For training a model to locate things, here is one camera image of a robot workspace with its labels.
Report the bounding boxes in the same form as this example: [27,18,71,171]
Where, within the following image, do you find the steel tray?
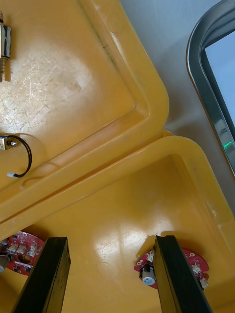
[186,0,235,178]

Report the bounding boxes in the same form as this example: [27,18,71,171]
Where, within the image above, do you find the round red circuit board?
[0,231,45,276]
[133,246,210,291]

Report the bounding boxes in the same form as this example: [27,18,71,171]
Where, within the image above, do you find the blue label metal solenoid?
[0,11,12,83]

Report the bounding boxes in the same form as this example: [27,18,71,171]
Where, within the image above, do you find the metal solenoid with black cable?
[0,134,33,179]

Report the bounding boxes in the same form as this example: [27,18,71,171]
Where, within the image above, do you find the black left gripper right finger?
[152,234,213,313]

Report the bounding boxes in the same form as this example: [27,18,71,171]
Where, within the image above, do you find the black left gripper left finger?
[11,236,71,313]

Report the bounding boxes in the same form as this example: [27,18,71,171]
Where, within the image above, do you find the yellow-orange plastic bin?
[0,0,170,224]
[0,135,235,313]

